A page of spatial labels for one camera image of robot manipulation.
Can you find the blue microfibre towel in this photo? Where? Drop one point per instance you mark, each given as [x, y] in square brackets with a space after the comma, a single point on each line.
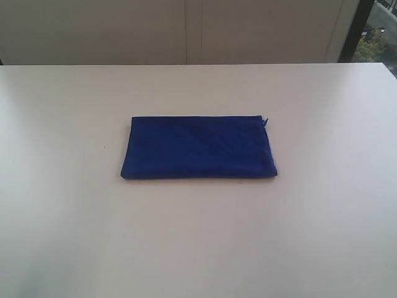
[187, 147]

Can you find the green tree outside window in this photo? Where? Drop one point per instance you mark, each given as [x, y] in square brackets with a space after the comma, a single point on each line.
[370, 47]

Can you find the black window frame post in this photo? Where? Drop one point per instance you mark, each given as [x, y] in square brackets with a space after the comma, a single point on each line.
[355, 31]

